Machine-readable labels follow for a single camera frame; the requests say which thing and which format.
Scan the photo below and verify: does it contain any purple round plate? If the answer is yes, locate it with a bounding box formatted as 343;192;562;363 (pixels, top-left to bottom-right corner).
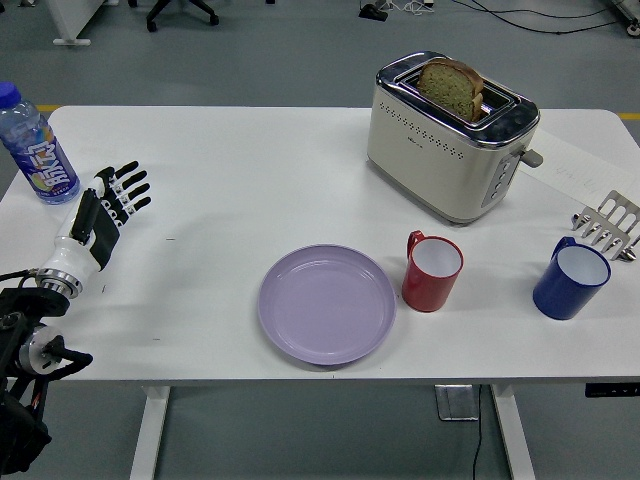
257;243;398;367

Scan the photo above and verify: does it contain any red cup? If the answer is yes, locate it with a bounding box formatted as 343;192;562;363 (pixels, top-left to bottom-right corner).
401;229;465;314

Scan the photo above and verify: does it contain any black office chair base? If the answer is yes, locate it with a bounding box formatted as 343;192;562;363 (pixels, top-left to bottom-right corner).
145;0;220;34

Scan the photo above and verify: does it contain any brown bread slice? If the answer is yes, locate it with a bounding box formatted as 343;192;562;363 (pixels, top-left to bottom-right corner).
416;56;486;123

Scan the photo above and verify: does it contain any black power cable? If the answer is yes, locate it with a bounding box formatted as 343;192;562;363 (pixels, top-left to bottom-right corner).
469;384;489;480

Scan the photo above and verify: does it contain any cream steel toaster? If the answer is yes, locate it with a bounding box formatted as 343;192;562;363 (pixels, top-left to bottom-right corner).
365;49;544;225

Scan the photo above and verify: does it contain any blue cup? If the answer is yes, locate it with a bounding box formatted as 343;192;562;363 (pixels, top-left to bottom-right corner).
531;235;612;321

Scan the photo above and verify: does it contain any blue label drink bottle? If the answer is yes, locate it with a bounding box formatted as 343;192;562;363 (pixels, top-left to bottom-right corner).
0;82;82;206

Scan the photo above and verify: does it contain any black floor cable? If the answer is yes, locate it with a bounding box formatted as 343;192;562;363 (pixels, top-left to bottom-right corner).
469;0;629;37

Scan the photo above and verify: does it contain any black desk height controller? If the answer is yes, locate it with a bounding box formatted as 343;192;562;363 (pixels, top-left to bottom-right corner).
584;382;640;399

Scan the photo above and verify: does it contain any white paper sheet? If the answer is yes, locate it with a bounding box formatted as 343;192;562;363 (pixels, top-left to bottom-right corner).
518;124;640;204

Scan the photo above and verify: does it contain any silver metal toast rack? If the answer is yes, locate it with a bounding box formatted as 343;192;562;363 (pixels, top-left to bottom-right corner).
571;189;640;263

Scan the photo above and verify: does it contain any white desk foot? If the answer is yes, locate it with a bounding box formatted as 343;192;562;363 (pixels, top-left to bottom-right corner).
52;0;109;49

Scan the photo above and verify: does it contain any black floor device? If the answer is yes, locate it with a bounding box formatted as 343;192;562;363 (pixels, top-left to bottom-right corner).
356;3;389;23

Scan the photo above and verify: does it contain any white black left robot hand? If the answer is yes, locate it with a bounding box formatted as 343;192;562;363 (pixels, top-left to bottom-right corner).
39;160;153;284

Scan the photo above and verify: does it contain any silver under-table control box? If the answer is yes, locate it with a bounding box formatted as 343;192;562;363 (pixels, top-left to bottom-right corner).
433;383;482;422

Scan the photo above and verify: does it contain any white table leg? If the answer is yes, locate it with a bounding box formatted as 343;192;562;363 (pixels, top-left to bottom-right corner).
488;383;537;480
128;385;172;480

